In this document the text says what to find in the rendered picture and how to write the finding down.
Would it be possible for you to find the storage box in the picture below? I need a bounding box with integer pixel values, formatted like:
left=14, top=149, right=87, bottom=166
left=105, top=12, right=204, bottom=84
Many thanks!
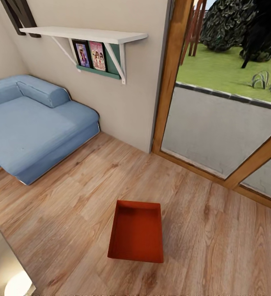
left=107, top=200, right=164, bottom=264

